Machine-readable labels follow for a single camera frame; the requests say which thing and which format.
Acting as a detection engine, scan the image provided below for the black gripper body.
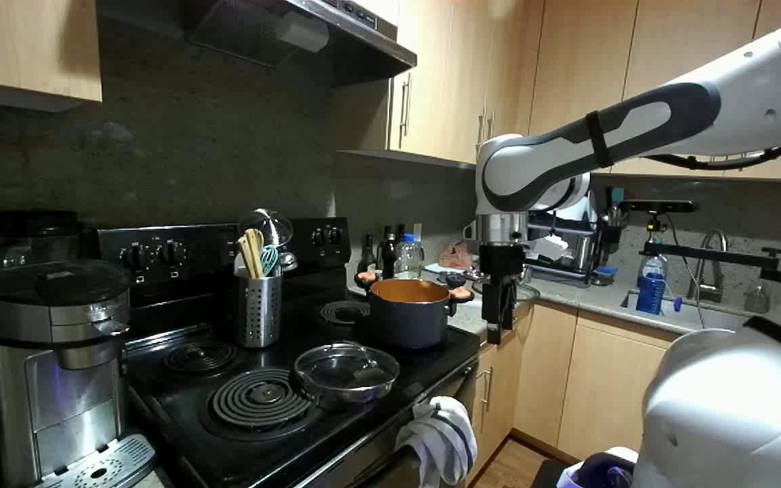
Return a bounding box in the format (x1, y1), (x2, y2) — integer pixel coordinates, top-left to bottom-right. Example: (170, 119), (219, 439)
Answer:
(479, 245), (524, 345)

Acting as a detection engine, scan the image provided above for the glass pot lid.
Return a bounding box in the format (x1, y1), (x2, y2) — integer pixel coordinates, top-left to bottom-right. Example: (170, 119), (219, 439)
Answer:
(290, 341), (401, 409)

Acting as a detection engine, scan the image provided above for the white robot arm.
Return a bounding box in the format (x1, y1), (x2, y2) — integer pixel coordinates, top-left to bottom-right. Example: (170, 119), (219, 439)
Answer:
(474, 29), (781, 488)

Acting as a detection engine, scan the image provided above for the black pot orange interior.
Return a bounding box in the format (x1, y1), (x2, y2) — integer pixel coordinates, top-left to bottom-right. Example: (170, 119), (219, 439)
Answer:
(364, 280), (462, 350)

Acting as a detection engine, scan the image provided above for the black electric stove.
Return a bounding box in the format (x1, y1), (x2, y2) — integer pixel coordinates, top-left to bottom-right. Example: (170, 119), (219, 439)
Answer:
(98, 218), (477, 488)

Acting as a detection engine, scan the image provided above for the silver toaster oven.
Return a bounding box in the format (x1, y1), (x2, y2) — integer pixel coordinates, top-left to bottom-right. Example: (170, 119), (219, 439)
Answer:
(527, 211), (596, 281)

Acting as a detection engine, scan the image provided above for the clear water bottle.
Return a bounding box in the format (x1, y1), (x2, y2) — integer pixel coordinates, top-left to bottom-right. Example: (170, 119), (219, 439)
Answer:
(394, 232), (422, 280)

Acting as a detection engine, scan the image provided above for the dark glass bottle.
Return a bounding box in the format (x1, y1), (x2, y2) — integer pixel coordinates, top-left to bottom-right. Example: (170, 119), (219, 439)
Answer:
(379, 224), (397, 280)

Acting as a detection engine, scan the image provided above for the blue soap bottle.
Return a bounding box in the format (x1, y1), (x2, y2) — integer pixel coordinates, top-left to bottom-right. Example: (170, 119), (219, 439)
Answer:
(634, 257), (668, 314)

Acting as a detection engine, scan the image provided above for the white striped dish towel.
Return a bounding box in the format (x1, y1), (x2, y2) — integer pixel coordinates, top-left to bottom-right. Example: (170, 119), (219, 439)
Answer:
(397, 395), (477, 488)

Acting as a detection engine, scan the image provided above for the kitchen faucet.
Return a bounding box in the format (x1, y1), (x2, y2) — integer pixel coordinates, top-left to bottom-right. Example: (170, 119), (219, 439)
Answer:
(685, 231), (729, 304)

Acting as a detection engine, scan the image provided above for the steel utensil holder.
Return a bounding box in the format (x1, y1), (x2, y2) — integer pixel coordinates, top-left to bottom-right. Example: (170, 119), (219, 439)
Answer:
(235, 276), (281, 350)

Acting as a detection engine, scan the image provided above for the wooden spoon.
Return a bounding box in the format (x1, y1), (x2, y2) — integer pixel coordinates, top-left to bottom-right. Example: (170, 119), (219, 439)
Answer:
(239, 227), (262, 280)

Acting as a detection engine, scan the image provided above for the range hood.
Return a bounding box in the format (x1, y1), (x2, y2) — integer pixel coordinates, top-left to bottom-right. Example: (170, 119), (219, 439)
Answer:
(100, 0), (418, 87)

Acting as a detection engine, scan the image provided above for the silver coffee maker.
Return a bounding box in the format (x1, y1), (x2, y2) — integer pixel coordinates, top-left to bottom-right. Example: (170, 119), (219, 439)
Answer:
(0, 257), (159, 488)

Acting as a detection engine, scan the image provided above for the black camera stand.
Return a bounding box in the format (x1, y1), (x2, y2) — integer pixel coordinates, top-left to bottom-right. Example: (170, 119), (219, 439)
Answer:
(618, 199), (781, 281)

